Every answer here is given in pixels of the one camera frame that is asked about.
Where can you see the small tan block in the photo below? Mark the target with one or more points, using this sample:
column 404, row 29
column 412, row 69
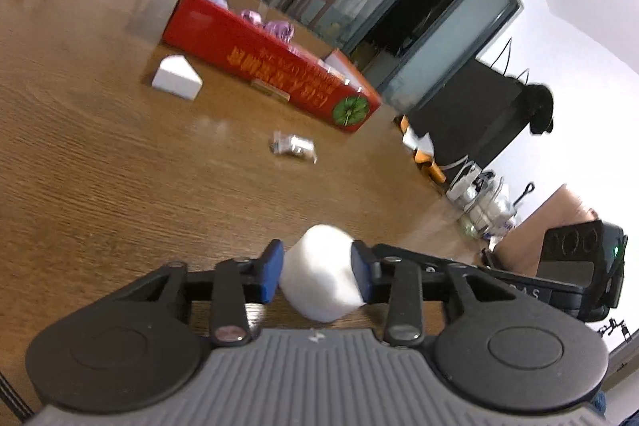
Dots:
column 270, row 89

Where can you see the black fabric panel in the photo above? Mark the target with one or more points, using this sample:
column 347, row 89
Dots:
column 474, row 106

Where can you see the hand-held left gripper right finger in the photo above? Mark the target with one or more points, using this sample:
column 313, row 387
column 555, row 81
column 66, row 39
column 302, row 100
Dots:
column 360, row 274

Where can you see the crumpled silver wrapper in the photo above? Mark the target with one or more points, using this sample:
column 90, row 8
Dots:
column 294, row 146

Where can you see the white foam wedge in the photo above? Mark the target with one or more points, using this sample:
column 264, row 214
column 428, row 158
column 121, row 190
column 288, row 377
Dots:
column 177, row 79

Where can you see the pink crinkled plastic bag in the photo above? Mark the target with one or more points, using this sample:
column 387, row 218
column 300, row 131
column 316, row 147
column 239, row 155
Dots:
column 272, row 26

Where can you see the white foam block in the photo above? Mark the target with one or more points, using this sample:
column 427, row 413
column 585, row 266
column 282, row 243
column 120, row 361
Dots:
column 322, row 274

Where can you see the white cloth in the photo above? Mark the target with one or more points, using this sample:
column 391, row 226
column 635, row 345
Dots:
column 418, row 139

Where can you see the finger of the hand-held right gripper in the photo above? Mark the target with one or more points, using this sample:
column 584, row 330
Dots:
column 529, row 289

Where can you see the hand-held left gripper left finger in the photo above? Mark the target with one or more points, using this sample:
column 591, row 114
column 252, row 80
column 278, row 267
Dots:
column 272, row 274

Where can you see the red cardboard box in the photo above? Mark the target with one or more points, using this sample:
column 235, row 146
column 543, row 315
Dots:
column 259, row 51

